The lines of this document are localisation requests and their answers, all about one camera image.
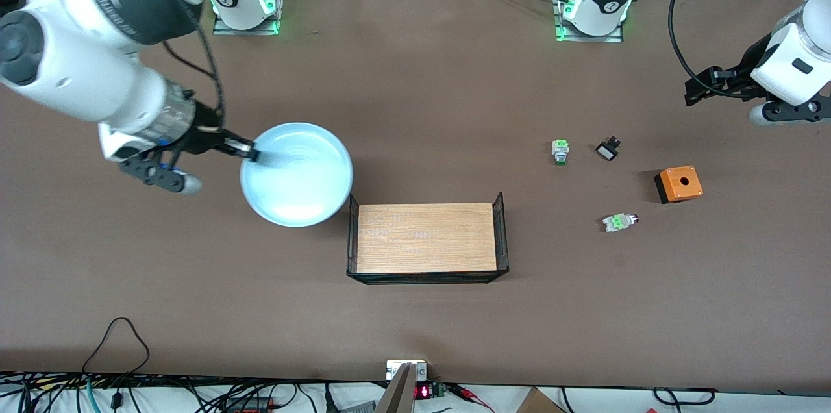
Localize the black looped cable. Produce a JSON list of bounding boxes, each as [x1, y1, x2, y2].
[[81, 317, 151, 376]]

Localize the camera mount pole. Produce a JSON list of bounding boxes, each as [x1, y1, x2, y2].
[[375, 363, 417, 413]]

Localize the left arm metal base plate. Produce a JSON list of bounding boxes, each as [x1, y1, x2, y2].
[[552, 0, 625, 44]]

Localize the light blue ceramic plate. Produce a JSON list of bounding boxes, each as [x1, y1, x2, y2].
[[240, 122, 354, 228]]

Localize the orange button enclosure box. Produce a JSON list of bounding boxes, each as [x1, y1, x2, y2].
[[654, 166, 704, 205]]

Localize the red alligator clip lead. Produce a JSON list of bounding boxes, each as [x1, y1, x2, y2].
[[447, 383, 495, 412]]

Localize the small black switch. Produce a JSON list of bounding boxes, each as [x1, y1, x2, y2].
[[595, 136, 622, 162]]

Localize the silver pole mount plate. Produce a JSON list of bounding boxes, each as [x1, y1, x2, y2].
[[386, 360, 428, 382]]

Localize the black power strip orange switches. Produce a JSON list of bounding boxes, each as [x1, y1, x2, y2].
[[221, 395, 277, 413]]

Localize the black cable coil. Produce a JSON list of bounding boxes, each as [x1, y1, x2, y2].
[[651, 387, 716, 407]]

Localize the brown cardboard piece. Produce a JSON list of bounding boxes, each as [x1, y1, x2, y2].
[[516, 387, 567, 413]]

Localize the black wire basket wooden base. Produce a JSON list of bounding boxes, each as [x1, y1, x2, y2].
[[346, 191, 510, 286]]

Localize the green white switch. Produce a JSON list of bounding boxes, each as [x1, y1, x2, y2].
[[602, 212, 639, 234]]

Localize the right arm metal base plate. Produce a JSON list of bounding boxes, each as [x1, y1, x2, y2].
[[213, 0, 286, 36]]

